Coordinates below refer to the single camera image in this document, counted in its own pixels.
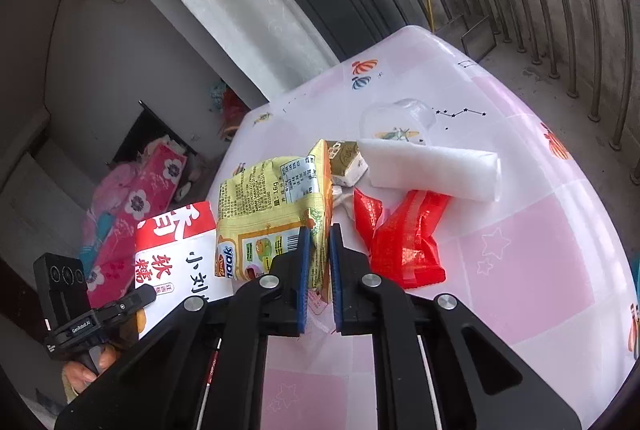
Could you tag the red and white candy bag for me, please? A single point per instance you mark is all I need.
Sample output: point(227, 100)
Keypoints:
point(172, 255)

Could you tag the white foam sheet roll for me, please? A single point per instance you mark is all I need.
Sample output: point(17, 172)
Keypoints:
point(430, 175)

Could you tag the yellow snack packet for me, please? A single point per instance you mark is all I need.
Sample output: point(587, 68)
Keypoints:
point(272, 200)

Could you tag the person's left hand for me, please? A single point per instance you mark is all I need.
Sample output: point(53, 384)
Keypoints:
point(80, 375)

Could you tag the red plastic wrapper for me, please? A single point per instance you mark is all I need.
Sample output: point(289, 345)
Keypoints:
point(405, 240)

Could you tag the pink checked balloon tablecloth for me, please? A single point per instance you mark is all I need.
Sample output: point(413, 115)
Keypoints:
point(500, 260)

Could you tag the black board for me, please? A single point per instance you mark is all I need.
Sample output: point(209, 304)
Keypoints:
point(135, 134)

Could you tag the metal dustpan frame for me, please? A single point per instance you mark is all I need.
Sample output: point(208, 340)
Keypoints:
point(475, 38)

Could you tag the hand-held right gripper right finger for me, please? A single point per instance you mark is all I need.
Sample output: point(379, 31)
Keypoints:
point(336, 282)

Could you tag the pile of colourful bags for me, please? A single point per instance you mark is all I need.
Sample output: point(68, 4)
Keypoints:
point(230, 107)

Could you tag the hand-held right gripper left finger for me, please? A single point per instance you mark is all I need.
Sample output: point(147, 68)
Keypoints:
point(301, 282)

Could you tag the clear plastic cup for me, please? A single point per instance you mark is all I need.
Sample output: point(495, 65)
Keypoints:
point(400, 119)

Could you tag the small gold drink carton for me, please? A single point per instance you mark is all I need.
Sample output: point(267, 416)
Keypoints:
point(345, 159)

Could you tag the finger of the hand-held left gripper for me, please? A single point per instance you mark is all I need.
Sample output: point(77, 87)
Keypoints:
point(127, 302)

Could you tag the pink floral blanket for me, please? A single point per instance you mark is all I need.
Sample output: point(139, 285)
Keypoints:
point(140, 200)

